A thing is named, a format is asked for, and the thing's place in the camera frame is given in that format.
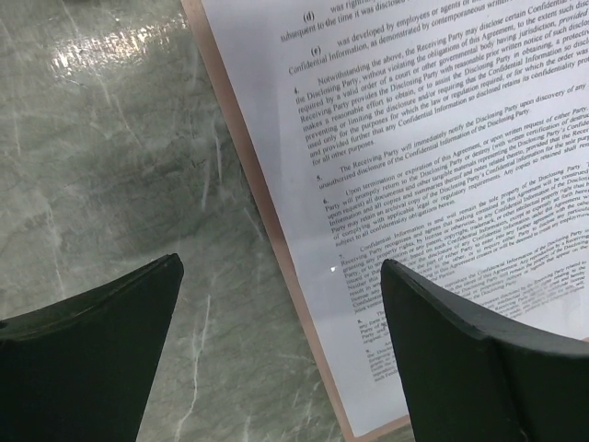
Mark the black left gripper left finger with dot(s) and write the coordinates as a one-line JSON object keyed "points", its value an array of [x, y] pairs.
{"points": [[82, 369]]}

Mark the pink file folder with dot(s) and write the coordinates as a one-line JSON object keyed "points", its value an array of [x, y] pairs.
{"points": [[257, 193]]}

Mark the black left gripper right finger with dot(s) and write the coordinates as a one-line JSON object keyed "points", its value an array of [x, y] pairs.
{"points": [[470, 374]]}

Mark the single printed paper sheet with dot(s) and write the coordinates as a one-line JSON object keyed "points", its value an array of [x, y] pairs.
{"points": [[414, 161]]}

